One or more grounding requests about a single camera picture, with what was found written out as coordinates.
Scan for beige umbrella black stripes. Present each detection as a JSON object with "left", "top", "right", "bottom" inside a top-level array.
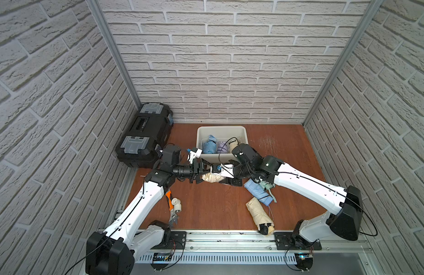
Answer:
[{"left": 201, "top": 173, "right": 224, "bottom": 183}]

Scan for light blue umbrella front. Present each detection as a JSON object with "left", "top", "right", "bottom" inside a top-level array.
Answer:
[{"left": 202, "top": 135, "right": 218, "bottom": 154}]

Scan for lilac umbrella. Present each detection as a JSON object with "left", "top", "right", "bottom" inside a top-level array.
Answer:
[{"left": 217, "top": 141, "right": 230, "bottom": 154}]

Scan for white plastic storage box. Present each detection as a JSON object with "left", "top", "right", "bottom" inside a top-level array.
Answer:
[{"left": 196, "top": 126, "right": 249, "bottom": 163}]

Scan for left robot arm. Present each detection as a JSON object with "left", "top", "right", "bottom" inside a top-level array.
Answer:
[{"left": 85, "top": 146, "right": 205, "bottom": 275}]

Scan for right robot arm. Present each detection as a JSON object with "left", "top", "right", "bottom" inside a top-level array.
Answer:
[{"left": 232, "top": 143, "right": 366, "bottom": 249}]

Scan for periwinkle blue umbrella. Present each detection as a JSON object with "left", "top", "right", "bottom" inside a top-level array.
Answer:
[{"left": 244, "top": 179, "right": 274, "bottom": 206}]

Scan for mint green umbrella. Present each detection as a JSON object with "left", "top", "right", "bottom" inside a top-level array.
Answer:
[{"left": 259, "top": 181, "right": 277, "bottom": 203}]

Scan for white pipe fitting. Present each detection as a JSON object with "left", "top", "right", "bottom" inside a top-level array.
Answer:
[{"left": 171, "top": 198, "right": 182, "bottom": 213}]

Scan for black grey toolbox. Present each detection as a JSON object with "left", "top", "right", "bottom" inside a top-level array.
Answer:
[{"left": 115, "top": 103, "right": 174, "bottom": 168}]

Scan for left circuit board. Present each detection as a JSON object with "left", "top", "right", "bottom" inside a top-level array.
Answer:
[{"left": 152, "top": 252, "right": 173, "bottom": 264}]

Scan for circuit board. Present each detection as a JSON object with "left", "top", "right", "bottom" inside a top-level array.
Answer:
[
  {"left": 152, "top": 252, "right": 173, "bottom": 264},
  {"left": 294, "top": 254, "right": 313, "bottom": 272}
]

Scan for right circuit board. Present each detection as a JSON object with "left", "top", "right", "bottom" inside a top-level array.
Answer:
[{"left": 294, "top": 254, "right": 313, "bottom": 272}]

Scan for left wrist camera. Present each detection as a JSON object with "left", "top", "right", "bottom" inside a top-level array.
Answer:
[{"left": 187, "top": 147, "right": 202, "bottom": 164}]

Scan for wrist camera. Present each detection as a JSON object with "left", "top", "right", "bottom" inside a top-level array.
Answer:
[
  {"left": 187, "top": 147, "right": 202, "bottom": 164},
  {"left": 211, "top": 164, "right": 235, "bottom": 178}
]

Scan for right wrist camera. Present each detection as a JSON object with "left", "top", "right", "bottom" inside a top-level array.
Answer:
[{"left": 211, "top": 164, "right": 235, "bottom": 178}]

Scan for orange handled wrench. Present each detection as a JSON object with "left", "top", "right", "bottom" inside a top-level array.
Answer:
[{"left": 166, "top": 190, "right": 179, "bottom": 228}]

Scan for beige umbrella black handle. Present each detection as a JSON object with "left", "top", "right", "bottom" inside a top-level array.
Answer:
[{"left": 246, "top": 197, "right": 275, "bottom": 236}]

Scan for aluminium front rail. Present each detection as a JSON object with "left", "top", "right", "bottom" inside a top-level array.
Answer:
[{"left": 89, "top": 228, "right": 374, "bottom": 254}]

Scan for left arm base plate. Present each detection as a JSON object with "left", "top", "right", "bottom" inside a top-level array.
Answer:
[{"left": 153, "top": 231, "right": 187, "bottom": 250}]

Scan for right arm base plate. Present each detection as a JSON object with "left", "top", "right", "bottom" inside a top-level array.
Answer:
[{"left": 274, "top": 231, "right": 322, "bottom": 251}]

